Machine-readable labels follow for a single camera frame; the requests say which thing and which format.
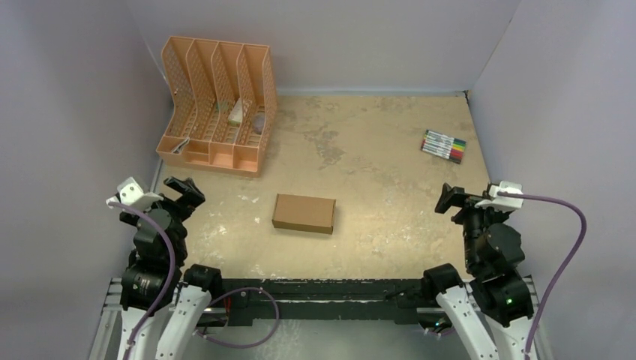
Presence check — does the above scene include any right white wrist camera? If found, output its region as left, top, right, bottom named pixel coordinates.
left=475, top=181, right=524, bottom=213

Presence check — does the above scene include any pack of coloured markers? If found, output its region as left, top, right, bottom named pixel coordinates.
left=421, top=129, right=467, bottom=164

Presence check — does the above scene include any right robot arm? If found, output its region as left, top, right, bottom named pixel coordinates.
left=420, top=181, right=537, bottom=359

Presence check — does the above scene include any aluminium rail frame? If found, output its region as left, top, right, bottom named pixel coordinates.
left=90, top=278, right=544, bottom=359

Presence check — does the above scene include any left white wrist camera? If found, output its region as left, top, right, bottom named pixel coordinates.
left=106, top=176, right=164, bottom=212

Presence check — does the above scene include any white card in organizer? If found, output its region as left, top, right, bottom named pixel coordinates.
left=227, top=98, right=244, bottom=127

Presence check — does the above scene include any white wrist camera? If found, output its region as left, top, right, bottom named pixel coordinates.
left=106, top=176, right=164, bottom=212
left=475, top=181, right=524, bottom=213

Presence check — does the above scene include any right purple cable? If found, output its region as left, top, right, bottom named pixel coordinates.
left=422, top=192, right=588, bottom=360

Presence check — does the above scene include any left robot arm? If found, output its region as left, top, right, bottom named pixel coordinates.
left=106, top=176, right=224, bottom=359

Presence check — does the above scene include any brown cardboard box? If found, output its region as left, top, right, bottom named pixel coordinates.
left=271, top=193, right=336, bottom=235

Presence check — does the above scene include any orange plastic file organizer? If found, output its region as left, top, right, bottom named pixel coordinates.
left=156, top=36, right=278, bottom=177

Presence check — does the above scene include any small grey object in organizer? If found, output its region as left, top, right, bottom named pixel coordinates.
left=252, top=113, right=266, bottom=135

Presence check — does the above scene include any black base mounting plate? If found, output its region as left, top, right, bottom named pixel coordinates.
left=196, top=278, right=451, bottom=329

